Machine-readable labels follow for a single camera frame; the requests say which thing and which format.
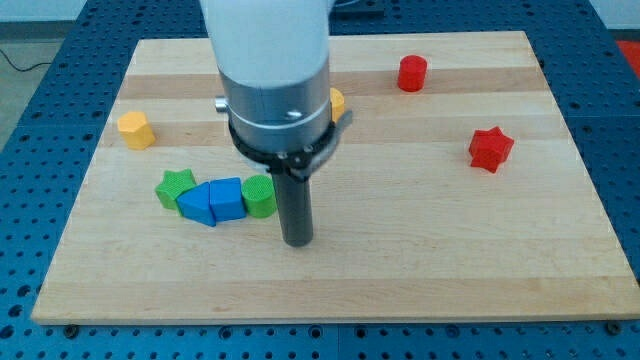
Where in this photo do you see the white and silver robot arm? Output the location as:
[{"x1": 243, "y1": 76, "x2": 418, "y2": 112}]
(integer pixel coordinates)
[{"x1": 201, "y1": 0, "x2": 333, "y2": 153}]

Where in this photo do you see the yellow heart block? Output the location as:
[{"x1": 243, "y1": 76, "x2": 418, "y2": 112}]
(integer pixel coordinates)
[{"x1": 330, "y1": 87, "x2": 345, "y2": 123}]

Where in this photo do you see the green star block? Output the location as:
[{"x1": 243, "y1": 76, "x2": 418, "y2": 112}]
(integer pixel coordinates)
[{"x1": 154, "y1": 168, "x2": 196, "y2": 210}]

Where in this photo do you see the red star block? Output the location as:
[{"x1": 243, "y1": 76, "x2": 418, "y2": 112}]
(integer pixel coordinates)
[{"x1": 468, "y1": 126, "x2": 515, "y2": 173}]

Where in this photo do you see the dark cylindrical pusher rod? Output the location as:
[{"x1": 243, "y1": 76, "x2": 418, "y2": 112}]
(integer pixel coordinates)
[{"x1": 272, "y1": 174, "x2": 313, "y2": 247}]

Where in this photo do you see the green cylinder block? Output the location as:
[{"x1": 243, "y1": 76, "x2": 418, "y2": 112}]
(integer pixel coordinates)
[{"x1": 241, "y1": 175, "x2": 277, "y2": 218}]

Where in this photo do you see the blue cube block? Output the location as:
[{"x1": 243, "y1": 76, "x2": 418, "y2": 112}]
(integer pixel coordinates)
[{"x1": 209, "y1": 177, "x2": 246, "y2": 222}]

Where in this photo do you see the blue triangle block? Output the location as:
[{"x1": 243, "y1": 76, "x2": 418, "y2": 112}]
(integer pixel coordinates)
[{"x1": 177, "y1": 182, "x2": 217, "y2": 227}]

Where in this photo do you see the wooden board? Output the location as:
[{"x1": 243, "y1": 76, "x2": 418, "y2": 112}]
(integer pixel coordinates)
[{"x1": 32, "y1": 31, "x2": 639, "y2": 325}]

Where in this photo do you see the red cylinder block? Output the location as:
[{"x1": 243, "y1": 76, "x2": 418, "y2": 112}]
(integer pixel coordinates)
[{"x1": 397, "y1": 55, "x2": 428, "y2": 92}]

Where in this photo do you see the yellow hexagon block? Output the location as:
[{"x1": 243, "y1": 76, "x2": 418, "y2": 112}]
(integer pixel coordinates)
[{"x1": 117, "y1": 111, "x2": 156, "y2": 150}]

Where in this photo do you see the black clamp ring with lever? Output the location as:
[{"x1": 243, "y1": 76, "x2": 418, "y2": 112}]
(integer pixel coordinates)
[{"x1": 227, "y1": 110, "x2": 354, "y2": 182}]

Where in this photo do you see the black cable on floor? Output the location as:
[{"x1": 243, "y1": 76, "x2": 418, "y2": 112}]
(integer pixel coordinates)
[{"x1": 0, "y1": 48, "x2": 53, "y2": 73}]

